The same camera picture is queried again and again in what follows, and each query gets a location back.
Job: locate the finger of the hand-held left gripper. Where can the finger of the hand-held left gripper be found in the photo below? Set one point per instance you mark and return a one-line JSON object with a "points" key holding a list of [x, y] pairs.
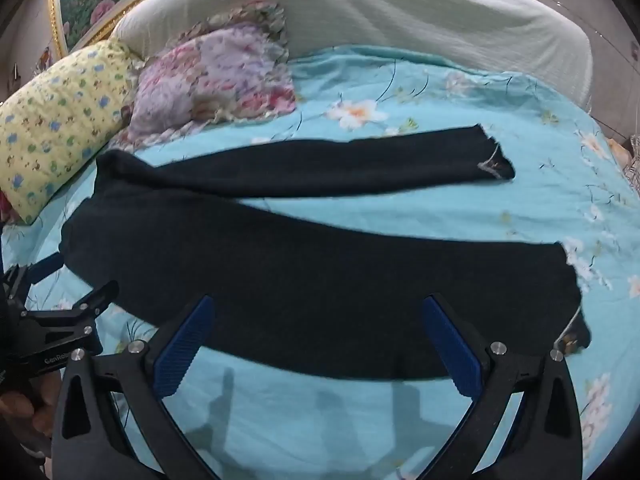
{"points": [[42, 267], [80, 305]]}

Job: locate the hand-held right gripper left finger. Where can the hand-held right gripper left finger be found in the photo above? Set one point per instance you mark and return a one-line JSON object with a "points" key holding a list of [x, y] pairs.
{"points": [[182, 350]]}

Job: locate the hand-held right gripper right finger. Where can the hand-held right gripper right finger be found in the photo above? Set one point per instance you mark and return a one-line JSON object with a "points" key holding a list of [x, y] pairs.
{"points": [[452, 350]]}

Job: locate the black pants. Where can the black pants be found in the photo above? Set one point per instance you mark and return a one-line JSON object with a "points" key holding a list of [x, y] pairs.
{"points": [[300, 285]]}

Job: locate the person's left hand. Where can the person's left hand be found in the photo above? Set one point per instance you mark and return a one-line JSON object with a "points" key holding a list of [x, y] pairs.
{"points": [[22, 405]]}

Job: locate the yellow printed pillow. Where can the yellow printed pillow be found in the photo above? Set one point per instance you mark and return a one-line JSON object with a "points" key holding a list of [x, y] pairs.
{"points": [[55, 115]]}

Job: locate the turquoise floral bed sheet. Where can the turquoise floral bed sheet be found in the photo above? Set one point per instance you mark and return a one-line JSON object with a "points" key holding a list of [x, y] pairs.
{"points": [[400, 200]]}

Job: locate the pink floral ruffled pillow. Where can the pink floral ruffled pillow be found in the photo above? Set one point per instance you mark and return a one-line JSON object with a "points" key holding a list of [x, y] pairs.
{"points": [[210, 75]]}

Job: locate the light patterned cloth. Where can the light patterned cloth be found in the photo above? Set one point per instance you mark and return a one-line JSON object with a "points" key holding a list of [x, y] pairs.
{"points": [[631, 160]]}

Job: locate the white striped headboard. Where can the white striped headboard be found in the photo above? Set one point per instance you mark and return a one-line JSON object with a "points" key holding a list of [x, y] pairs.
{"points": [[400, 10]]}

